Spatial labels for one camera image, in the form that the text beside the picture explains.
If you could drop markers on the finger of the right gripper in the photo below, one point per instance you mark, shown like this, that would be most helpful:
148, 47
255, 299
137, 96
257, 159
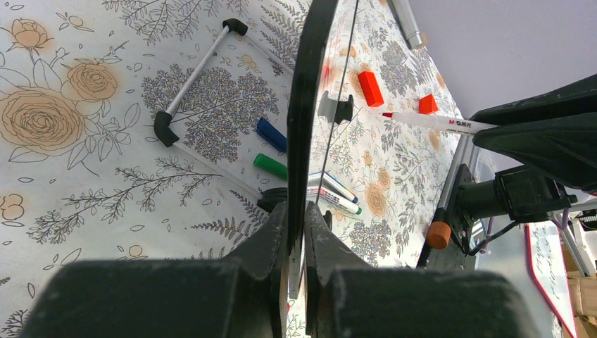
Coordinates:
563, 149
573, 99

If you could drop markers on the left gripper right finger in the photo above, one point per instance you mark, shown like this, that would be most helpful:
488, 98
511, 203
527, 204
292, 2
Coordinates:
347, 297

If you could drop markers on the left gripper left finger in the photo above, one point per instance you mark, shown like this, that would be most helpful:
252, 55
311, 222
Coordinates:
243, 294

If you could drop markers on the red capped whiteboard marker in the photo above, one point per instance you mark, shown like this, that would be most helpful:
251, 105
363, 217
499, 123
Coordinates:
440, 123

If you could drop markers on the white whiteboard black frame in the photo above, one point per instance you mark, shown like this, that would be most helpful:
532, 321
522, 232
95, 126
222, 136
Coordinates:
201, 111

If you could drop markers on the white paper sign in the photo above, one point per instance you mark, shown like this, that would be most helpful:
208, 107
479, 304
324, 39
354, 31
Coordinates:
547, 270

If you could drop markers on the green capped marker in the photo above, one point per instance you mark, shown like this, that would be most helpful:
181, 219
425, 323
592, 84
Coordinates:
334, 199

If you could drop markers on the black capped marker by board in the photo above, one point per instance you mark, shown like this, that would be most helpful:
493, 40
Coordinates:
334, 184

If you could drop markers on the green marker cap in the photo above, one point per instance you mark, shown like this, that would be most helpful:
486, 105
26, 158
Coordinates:
271, 166

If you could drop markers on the red triangular block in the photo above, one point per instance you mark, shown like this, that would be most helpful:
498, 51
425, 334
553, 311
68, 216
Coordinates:
427, 105

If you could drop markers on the blue marker cap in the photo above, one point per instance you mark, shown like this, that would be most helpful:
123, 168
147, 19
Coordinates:
271, 135

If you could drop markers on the silver grey microphone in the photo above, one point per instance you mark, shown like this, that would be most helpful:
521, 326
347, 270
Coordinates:
404, 16

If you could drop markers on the small red cube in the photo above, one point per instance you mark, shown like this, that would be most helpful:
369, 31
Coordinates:
370, 88

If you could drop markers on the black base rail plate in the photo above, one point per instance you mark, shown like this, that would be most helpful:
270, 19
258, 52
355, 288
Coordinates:
453, 256

